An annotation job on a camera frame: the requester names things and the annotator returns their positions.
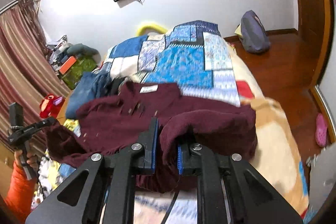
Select maroon knit sweater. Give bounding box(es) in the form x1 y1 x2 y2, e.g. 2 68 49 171
45 81 258 193

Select orange left sleeve forearm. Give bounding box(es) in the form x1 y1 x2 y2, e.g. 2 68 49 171
5 163 37 223

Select left hand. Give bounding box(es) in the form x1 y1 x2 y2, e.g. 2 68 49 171
13 148 39 170

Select red plush toy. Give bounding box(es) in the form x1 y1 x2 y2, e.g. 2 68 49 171
39 94 65 119

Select beige fleece blanket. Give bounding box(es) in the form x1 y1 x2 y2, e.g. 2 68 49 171
224 42 309 218

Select striped pink curtain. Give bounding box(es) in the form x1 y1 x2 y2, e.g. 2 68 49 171
1 0 70 145

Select folded blue jeans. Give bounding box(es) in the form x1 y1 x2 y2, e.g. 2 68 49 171
66 72 112 120

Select orange box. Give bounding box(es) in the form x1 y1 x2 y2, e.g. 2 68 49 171
59 56 77 75

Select green patterned bag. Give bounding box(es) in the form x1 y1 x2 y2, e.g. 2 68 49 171
59 56 97 90

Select dark teal cushion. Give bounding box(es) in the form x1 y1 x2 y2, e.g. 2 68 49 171
67 43 98 56

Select pink croc slipper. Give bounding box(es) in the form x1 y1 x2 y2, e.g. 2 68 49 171
315 113 327 147

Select blue patchwork quilt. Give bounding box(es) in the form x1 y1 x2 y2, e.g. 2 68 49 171
101 20 240 106

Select grey purple backpack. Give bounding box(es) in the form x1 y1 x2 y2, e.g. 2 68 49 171
236 10 270 54

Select yellow curved tube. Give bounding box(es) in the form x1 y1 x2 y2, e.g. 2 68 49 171
135 23 168 36

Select wooden door frame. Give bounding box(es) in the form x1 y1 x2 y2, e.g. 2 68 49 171
297 0 335 143

